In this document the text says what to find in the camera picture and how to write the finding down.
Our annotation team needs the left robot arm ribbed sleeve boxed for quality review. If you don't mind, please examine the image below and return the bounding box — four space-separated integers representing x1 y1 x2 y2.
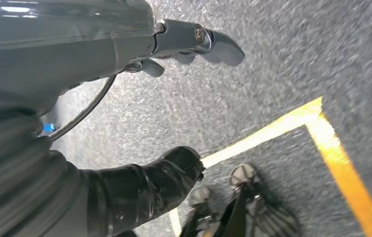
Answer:
0 111 90 237

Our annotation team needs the yellow floor tape square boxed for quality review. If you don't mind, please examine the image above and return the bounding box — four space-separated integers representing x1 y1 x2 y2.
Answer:
167 96 372 237

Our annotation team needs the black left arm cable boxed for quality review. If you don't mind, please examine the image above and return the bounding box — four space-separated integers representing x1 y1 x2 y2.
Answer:
46 75 118 142

